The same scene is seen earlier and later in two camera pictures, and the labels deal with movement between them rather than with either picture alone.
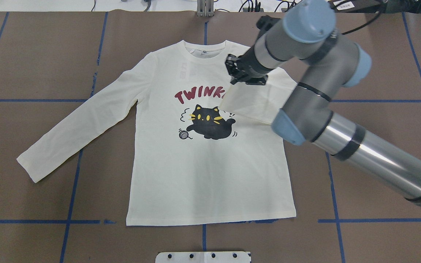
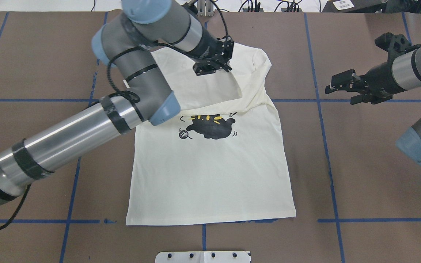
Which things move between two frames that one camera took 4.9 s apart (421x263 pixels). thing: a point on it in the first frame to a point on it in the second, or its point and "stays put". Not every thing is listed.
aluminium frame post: (205, 8) stays put
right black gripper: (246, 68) to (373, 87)
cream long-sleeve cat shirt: (204, 148) stays put
